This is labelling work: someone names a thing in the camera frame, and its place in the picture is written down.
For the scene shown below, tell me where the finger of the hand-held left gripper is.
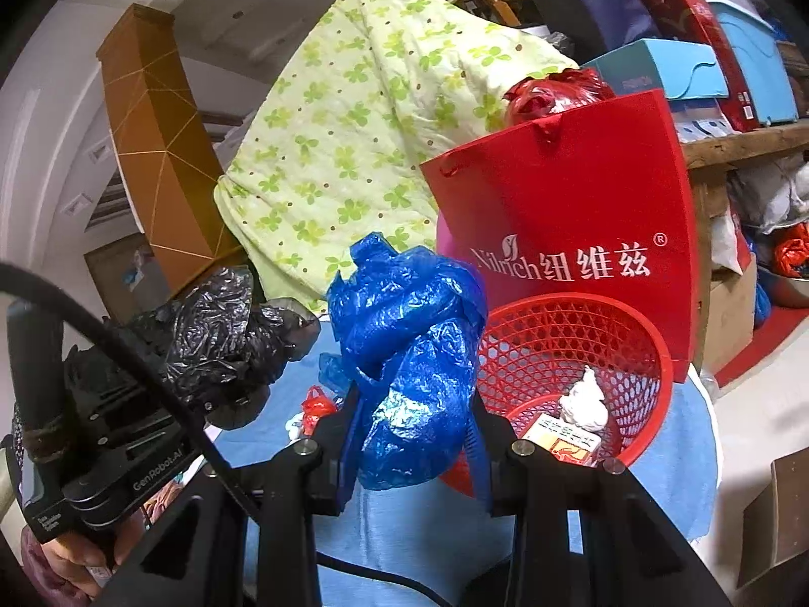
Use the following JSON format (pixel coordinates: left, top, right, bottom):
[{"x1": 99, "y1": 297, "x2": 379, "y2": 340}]
[{"x1": 82, "y1": 382, "x2": 184, "y2": 453}]

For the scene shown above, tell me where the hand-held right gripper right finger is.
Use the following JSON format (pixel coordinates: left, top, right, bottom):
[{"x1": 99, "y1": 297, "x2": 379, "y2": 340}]
[{"x1": 469, "y1": 395, "x2": 734, "y2": 607}]

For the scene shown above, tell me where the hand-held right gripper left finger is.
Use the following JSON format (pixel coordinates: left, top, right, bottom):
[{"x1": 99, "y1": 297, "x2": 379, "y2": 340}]
[{"x1": 95, "y1": 384, "x2": 363, "y2": 607}]

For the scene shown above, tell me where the small red plastic bag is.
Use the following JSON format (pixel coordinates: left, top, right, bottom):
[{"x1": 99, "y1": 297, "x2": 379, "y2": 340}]
[{"x1": 300, "y1": 385, "x2": 336, "y2": 437}]

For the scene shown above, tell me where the white and red carton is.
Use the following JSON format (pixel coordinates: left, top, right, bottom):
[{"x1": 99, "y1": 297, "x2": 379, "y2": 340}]
[{"x1": 521, "y1": 413, "x2": 604, "y2": 465}]

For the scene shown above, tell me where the white tissue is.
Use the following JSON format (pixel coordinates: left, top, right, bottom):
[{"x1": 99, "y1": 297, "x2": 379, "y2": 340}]
[{"x1": 556, "y1": 365, "x2": 609, "y2": 426}]

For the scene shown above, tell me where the black plastic bag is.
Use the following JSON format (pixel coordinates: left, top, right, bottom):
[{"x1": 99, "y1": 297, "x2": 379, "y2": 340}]
[{"x1": 66, "y1": 266, "x2": 320, "y2": 431}]

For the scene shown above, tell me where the blue plastic bag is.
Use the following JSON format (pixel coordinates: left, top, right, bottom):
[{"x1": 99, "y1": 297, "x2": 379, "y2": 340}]
[{"x1": 319, "y1": 232, "x2": 487, "y2": 492}]

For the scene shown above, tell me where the red plastic mesh basket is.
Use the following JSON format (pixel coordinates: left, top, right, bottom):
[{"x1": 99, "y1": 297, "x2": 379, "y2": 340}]
[{"x1": 439, "y1": 294, "x2": 674, "y2": 497}]

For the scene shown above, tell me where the blue cloth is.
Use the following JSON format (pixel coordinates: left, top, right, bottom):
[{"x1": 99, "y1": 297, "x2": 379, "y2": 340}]
[{"x1": 208, "y1": 316, "x2": 722, "y2": 607}]

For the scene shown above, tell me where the brown door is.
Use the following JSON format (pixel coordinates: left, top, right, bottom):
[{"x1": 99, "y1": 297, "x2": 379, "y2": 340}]
[{"x1": 85, "y1": 234, "x2": 165, "y2": 323}]

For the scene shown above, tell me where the pink cushion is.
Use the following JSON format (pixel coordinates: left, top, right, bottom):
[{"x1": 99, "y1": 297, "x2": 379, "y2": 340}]
[{"x1": 436, "y1": 218, "x2": 481, "y2": 262}]

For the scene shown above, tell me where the white cloth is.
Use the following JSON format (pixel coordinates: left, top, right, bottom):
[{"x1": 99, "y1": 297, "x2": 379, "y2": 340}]
[{"x1": 686, "y1": 363, "x2": 725, "y2": 545}]

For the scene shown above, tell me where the orange wooden cabinet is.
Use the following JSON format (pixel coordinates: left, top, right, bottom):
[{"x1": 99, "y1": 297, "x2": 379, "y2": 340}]
[{"x1": 96, "y1": 4, "x2": 244, "y2": 295}]

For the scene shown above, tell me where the red paper shopping bag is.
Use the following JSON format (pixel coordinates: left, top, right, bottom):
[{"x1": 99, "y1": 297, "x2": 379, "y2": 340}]
[{"x1": 419, "y1": 90, "x2": 704, "y2": 383}]

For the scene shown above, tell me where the brown cardboard box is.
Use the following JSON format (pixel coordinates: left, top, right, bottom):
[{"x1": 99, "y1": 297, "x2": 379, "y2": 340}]
[{"x1": 701, "y1": 253, "x2": 759, "y2": 374}]

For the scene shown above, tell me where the folded cardboard box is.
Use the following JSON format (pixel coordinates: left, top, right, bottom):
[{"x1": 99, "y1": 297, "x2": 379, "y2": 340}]
[{"x1": 736, "y1": 449, "x2": 809, "y2": 589}]

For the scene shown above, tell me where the green floral quilt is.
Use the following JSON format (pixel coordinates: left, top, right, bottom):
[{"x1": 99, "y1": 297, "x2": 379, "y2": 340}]
[{"x1": 213, "y1": 0, "x2": 579, "y2": 314}]

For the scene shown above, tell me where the metal basin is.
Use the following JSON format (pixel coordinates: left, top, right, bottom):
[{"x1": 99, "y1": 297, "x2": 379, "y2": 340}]
[{"x1": 755, "y1": 266, "x2": 809, "y2": 311}]

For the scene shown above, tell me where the large red plastic bag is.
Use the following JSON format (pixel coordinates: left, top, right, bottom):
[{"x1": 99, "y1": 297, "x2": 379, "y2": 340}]
[{"x1": 504, "y1": 68, "x2": 615, "y2": 131}]

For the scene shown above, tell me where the orange plastic bag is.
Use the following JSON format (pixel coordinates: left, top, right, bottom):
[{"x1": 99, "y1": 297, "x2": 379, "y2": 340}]
[{"x1": 774, "y1": 223, "x2": 809, "y2": 279}]

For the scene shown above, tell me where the grey plastic bag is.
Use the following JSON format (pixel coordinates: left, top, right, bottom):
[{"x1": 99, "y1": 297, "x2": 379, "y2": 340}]
[{"x1": 727, "y1": 158, "x2": 809, "y2": 235}]

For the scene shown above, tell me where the wooden shelf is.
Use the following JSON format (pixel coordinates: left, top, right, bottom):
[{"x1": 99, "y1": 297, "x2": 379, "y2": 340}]
[{"x1": 683, "y1": 117, "x2": 809, "y2": 361}]

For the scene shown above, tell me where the teal cardboard box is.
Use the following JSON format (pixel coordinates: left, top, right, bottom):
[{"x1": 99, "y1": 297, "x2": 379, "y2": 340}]
[{"x1": 581, "y1": 38, "x2": 731, "y2": 102}]

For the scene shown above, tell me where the navy fabric bag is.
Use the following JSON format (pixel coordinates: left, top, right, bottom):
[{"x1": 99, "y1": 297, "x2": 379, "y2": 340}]
[{"x1": 518, "y1": 0, "x2": 658, "y2": 64}]

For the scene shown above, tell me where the red gift box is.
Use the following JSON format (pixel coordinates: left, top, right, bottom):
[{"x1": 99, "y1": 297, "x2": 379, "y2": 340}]
[{"x1": 622, "y1": 0, "x2": 759, "y2": 131}]

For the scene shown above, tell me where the black cable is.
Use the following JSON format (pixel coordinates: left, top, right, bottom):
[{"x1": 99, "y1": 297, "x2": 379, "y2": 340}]
[{"x1": 0, "y1": 258, "x2": 462, "y2": 607}]

